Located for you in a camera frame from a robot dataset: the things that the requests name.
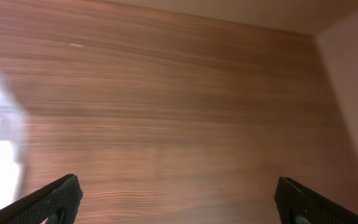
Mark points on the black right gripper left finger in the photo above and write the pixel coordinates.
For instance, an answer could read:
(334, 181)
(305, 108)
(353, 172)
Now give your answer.
(57, 202)

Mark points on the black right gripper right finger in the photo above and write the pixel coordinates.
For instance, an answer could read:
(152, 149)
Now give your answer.
(298, 204)

